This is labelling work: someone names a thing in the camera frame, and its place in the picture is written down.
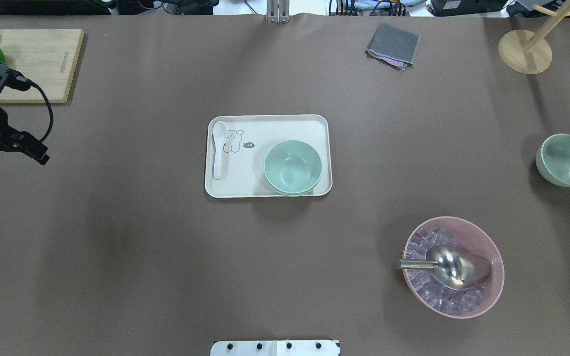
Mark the green bowl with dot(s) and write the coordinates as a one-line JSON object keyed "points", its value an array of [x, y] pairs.
{"points": [[292, 192], [293, 163], [553, 159]]}

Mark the wooden cutting board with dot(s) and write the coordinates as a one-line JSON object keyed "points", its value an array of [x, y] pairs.
{"points": [[48, 57]]}

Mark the wooden mug tree stand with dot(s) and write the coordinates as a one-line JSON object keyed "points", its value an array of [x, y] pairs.
{"points": [[528, 52]]}

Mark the pink bowl with ice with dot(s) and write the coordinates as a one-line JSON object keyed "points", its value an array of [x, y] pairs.
{"points": [[465, 235]]}

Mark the metal ice scoop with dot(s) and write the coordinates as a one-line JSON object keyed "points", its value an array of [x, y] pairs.
{"points": [[452, 267]]}

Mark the white ceramic spoon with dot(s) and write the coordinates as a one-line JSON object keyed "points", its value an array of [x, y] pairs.
{"points": [[220, 134]]}

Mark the cream rabbit print tray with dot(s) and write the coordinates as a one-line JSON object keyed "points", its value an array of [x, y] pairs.
{"points": [[249, 140]]}

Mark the grey folded cloth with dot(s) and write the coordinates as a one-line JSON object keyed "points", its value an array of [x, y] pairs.
{"points": [[394, 46]]}

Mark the green bowl on tray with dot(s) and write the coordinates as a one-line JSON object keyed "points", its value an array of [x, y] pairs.
{"points": [[292, 192]]}

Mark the aluminium frame post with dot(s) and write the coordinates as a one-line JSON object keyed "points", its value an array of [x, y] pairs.
{"points": [[277, 11]]}

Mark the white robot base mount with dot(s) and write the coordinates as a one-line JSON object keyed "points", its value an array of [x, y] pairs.
{"points": [[276, 348]]}

